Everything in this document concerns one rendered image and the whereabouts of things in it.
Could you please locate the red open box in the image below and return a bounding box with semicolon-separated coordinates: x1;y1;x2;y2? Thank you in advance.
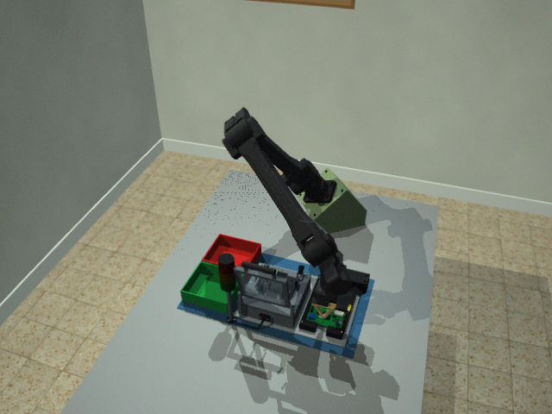
202;234;261;267

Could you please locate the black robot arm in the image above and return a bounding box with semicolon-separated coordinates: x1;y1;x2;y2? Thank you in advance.
222;107;370;296

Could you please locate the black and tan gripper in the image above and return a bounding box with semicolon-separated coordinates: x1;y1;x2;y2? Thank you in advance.
311;273;338;318

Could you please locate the green bin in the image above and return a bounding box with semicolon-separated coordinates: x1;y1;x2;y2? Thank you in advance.
180;261;240;314

